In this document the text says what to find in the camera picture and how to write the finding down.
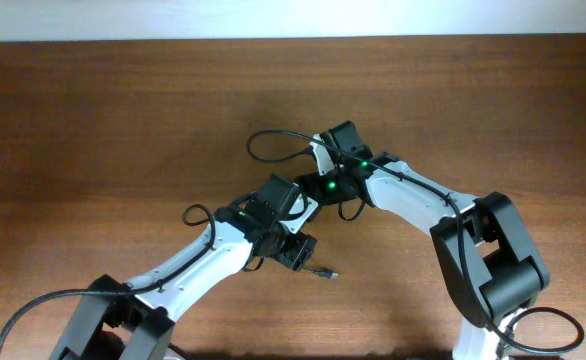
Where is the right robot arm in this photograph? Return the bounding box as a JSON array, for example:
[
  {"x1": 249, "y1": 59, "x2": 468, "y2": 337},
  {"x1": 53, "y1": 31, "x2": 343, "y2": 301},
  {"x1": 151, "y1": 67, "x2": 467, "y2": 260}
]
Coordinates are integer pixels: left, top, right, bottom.
[{"x1": 296, "y1": 121, "x2": 550, "y2": 359}]

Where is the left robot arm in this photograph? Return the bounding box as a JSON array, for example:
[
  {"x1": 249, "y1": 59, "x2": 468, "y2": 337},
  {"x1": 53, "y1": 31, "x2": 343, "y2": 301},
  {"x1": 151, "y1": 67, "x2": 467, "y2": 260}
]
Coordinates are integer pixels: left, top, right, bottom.
[{"x1": 51, "y1": 175, "x2": 320, "y2": 359}]

